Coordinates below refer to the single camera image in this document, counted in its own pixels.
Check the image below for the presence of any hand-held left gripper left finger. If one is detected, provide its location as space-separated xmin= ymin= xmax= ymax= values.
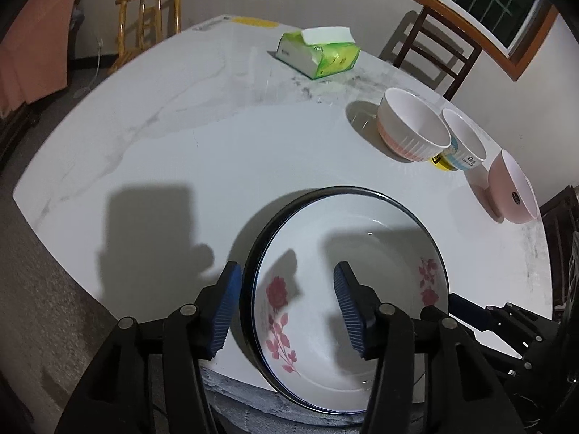
xmin=54 ymin=261 xmax=242 ymax=434

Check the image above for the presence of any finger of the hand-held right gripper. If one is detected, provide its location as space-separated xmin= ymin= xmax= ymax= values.
xmin=450 ymin=293 xmax=559 ymax=350
xmin=473 ymin=347 xmax=544 ymax=383

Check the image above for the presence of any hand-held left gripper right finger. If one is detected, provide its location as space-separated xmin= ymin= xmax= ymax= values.
xmin=333 ymin=261 xmax=514 ymax=434

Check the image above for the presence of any large blue floral plate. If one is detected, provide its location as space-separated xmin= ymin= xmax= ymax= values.
xmin=242 ymin=185 xmax=449 ymax=417

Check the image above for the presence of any white plate with pink flowers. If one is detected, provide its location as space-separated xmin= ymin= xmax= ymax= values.
xmin=250 ymin=192 xmax=448 ymax=413

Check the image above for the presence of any pink bowl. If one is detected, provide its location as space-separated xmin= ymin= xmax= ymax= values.
xmin=487 ymin=149 xmax=540 ymax=224

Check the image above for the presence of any white printed bowl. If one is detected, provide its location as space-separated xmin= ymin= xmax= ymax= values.
xmin=441 ymin=108 xmax=488 ymax=173

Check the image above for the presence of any white ribbed bowl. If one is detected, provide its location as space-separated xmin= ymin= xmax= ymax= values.
xmin=377 ymin=87 xmax=453 ymax=163

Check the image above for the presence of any dark wooden chair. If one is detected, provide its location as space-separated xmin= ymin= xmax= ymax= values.
xmin=538 ymin=184 xmax=579 ymax=312
xmin=391 ymin=6 xmax=483 ymax=100

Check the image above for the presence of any green tissue box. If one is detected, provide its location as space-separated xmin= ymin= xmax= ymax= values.
xmin=277 ymin=26 xmax=361 ymax=81

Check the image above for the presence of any rectangular yellow sticker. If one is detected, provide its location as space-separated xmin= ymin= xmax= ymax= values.
xmin=231 ymin=16 xmax=278 ymax=29

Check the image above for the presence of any bamboo chair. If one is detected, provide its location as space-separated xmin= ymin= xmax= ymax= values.
xmin=109 ymin=0 xmax=188 ymax=73

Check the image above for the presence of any pink cloth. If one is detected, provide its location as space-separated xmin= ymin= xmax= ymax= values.
xmin=0 ymin=0 xmax=81 ymax=119

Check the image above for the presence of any white cable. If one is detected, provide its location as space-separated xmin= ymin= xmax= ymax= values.
xmin=73 ymin=38 xmax=106 ymax=99

